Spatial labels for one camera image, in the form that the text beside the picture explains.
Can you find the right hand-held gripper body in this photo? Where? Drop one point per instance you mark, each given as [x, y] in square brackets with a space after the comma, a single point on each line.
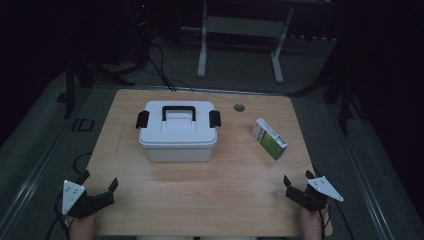
[321, 186]

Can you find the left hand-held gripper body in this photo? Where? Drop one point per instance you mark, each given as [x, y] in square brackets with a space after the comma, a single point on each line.
[71, 195]

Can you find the green and white carton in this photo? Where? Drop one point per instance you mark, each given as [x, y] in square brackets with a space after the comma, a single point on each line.
[271, 141]

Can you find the white plastic storage box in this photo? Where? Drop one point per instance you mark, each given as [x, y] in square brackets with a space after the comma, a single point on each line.
[180, 155]

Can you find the person's left hand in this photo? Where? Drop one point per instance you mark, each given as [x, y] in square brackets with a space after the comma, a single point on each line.
[83, 230]

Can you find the person's right hand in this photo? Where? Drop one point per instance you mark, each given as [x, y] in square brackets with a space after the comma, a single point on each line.
[311, 225]

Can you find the grey table grommet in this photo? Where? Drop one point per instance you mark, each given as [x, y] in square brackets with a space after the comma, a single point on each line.
[239, 107]

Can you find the black tripod stand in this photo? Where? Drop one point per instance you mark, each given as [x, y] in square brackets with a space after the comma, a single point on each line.
[85, 75]

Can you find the white metal stand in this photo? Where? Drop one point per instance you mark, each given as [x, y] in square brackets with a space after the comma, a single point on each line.
[241, 26]

